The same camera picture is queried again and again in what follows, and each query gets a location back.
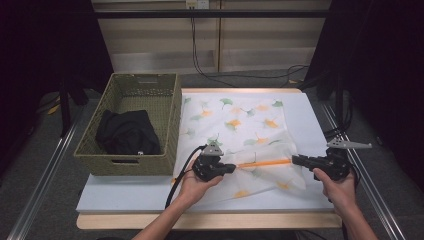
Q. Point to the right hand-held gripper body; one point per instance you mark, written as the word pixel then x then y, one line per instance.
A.
pixel 333 163

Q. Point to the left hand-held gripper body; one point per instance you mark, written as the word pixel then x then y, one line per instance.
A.
pixel 208 165

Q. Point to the leaf-print mesh laundry bag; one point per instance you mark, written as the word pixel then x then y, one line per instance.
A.
pixel 233 133

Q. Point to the black garment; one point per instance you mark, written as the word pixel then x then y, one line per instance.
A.
pixel 128 133

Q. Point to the green woven basket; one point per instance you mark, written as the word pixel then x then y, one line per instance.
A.
pixel 133 93

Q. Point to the person's left hand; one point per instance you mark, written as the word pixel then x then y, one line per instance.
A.
pixel 195 188

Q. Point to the person's right hand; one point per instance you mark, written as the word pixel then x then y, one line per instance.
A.
pixel 338 190

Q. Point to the black metal stand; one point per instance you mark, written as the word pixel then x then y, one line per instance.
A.
pixel 339 100
pixel 65 110

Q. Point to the white foam board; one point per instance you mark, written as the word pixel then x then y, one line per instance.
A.
pixel 133 196

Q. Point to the black horizontal bar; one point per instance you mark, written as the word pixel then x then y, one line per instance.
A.
pixel 150 14

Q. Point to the metal floor rail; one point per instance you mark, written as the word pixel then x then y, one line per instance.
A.
pixel 43 180
pixel 366 186

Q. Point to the white wall socket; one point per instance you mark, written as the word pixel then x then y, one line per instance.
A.
pixel 197 3

